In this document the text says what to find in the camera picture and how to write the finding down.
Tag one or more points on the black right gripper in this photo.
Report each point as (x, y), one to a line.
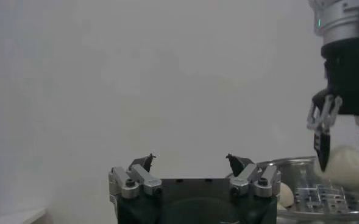
(350, 79)

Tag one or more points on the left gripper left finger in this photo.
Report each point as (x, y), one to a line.
(145, 181)

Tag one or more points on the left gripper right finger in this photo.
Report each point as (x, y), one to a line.
(243, 179)

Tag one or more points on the white steamed baozi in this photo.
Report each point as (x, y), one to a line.
(286, 194)
(346, 169)

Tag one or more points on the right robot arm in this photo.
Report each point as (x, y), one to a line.
(340, 24)

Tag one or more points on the perforated steel steamer basket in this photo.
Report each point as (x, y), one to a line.
(298, 173)

